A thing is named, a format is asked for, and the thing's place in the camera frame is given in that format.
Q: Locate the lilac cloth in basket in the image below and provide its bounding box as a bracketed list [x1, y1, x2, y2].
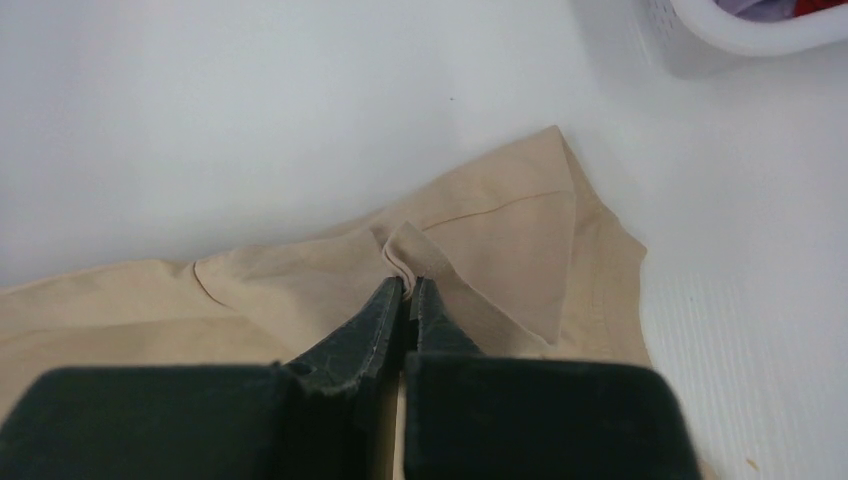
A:
[715, 0, 797, 23]

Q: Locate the beige t shirt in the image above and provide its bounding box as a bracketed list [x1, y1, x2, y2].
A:
[1, 127, 654, 479]

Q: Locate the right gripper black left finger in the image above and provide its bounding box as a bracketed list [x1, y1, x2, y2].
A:
[1, 278, 406, 479]

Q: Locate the red t shirt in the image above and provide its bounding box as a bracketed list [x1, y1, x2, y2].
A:
[793, 0, 847, 18]

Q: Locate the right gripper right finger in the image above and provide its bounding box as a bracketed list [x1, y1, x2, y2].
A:
[404, 278, 702, 479]

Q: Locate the white plastic basket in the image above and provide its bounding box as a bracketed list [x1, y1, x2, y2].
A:
[637, 1, 847, 79]

